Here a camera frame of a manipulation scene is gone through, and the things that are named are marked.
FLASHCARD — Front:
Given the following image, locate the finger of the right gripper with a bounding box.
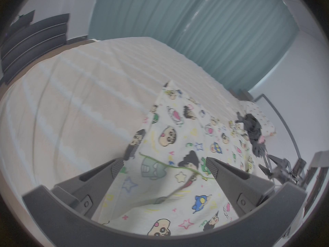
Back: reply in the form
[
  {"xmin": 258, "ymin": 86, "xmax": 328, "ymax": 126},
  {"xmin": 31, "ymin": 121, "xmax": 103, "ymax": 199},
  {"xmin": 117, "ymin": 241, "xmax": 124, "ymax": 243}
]
[
  {"xmin": 258, "ymin": 164, "xmax": 274, "ymax": 180},
  {"xmin": 268, "ymin": 155, "xmax": 290, "ymax": 168}
]

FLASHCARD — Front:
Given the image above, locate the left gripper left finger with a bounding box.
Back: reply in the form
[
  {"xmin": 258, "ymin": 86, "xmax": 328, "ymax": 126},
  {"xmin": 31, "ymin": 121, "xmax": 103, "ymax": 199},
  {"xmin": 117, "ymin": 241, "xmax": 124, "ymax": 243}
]
[{"xmin": 53, "ymin": 157, "xmax": 125, "ymax": 217}]

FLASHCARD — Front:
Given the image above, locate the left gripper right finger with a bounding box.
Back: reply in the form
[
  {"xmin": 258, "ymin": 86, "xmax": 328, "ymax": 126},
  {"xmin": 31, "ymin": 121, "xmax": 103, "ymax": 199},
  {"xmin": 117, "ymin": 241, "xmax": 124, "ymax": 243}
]
[{"xmin": 206, "ymin": 157, "xmax": 276, "ymax": 219}]

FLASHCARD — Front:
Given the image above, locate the white printed pyjama top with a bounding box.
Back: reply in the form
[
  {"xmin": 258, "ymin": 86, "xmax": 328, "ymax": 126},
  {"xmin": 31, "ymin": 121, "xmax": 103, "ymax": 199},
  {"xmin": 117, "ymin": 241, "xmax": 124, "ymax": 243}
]
[{"xmin": 91, "ymin": 80, "xmax": 258, "ymax": 237}]

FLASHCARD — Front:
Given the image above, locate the bed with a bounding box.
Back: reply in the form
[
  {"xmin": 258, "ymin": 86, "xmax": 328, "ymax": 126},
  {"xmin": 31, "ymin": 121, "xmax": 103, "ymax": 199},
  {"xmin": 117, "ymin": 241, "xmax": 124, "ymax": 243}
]
[{"xmin": 0, "ymin": 36, "xmax": 303, "ymax": 237}]

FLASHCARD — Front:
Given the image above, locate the dark grey garment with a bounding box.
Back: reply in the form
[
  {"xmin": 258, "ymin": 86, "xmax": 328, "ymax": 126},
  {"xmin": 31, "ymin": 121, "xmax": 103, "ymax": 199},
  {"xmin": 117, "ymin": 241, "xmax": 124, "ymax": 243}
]
[{"xmin": 251, "ymin": 135, "xmax": 270, "ymax": 159}]

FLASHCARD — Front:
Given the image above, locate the white printed pillow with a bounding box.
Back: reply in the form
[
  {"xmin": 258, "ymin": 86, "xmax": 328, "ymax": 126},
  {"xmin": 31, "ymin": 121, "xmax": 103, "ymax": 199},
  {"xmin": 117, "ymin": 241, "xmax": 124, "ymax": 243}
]
[{"xmin": 242, "ymin": 101, "xmax": 277, "ymax": 138}]

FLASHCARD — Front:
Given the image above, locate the black garment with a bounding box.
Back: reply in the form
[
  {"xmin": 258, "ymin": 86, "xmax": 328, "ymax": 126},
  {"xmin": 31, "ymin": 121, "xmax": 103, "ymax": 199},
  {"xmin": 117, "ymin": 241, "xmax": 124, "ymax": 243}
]
[{"xmin": 235, "ymin": 112, "xmax": 263, "ymax": 141}]

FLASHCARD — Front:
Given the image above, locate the grey bedside table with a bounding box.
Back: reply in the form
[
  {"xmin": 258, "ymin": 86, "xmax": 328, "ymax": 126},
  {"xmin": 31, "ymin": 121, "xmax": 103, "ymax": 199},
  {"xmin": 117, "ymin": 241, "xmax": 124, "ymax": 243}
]
[{"xmin": 229, "ymin": 88, "xmax": 255, "ymax": 102}]

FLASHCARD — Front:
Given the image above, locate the dark grey chest of drawers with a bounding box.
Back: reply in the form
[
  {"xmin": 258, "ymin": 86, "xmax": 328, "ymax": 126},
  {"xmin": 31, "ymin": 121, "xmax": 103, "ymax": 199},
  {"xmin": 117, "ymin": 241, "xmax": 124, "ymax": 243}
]
[{"xmin": 0, "ymin": 13, "xmax": 70, "ymax": 85}]

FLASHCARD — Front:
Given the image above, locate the dark grey dressing table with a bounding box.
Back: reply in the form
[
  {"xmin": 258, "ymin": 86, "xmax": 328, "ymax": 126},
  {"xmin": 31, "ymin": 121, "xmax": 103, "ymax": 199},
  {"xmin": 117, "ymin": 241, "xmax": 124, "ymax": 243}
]
[{"xmin": 9, "ymin": 9, "xmax": 35, "ymax": 33}]

